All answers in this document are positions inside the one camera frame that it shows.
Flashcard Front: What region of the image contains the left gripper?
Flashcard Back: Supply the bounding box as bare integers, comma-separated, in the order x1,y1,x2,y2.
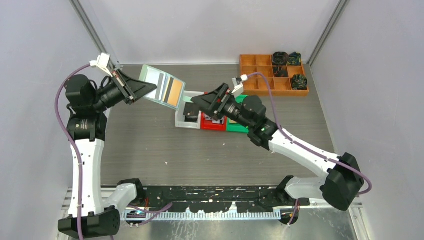
91,69,157,112

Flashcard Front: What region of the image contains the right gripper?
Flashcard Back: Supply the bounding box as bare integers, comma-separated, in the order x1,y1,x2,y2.
190,83,253,131

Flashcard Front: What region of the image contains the green card holder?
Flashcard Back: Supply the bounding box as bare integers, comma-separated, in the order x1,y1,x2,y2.
139,64,186,110

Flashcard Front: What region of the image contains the gold credit card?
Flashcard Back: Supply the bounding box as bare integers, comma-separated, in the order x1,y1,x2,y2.
163,78,184,107

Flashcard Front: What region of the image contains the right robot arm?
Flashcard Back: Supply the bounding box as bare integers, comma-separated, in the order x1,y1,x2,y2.
191,83,372,211

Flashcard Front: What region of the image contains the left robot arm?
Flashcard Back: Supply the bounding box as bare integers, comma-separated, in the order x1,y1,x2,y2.
58,70,157,240

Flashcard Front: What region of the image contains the black VIP cards stack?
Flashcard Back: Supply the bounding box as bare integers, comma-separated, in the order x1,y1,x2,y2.
183,102,200,123

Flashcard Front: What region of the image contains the silver cards stack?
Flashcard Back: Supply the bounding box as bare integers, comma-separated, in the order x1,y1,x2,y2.
204,115,225,125

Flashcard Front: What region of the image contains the red plastic bin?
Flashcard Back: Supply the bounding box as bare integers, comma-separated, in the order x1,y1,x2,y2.
200,111,227,132

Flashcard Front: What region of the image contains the green plastic bin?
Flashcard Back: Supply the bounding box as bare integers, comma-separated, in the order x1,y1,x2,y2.
226,94,249,134

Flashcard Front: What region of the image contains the white plastic bin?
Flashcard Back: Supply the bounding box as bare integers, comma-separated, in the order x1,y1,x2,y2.
175,91,205,129

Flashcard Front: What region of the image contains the wooden compartment tray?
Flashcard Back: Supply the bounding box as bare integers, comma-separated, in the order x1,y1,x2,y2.
239,54,312,97

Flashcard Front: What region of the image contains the dark rolled cloth middle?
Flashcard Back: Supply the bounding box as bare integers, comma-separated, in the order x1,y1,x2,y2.
272,65,289,78

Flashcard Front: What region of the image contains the dark rolled cloth top-left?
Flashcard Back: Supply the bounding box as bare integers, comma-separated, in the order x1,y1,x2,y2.
271,51,290,66

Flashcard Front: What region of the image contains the green rolled cloth bottom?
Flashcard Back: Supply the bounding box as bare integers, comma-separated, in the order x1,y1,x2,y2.
290,74,308,90

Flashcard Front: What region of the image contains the green rolled cloth top-right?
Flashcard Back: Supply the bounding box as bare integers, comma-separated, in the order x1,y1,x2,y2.
286,52,302,66

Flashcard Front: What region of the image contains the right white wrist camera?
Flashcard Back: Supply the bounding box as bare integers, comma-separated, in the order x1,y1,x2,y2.
231,74,248,97

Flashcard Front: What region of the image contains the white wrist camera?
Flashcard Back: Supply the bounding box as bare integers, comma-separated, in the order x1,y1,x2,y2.
89,52,117,78
231,74,248,97

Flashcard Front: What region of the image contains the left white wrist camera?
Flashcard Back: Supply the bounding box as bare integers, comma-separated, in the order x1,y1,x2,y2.
89,52,117,78

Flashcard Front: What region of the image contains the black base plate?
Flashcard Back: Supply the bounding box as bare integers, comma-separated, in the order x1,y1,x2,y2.
129,185,295,214

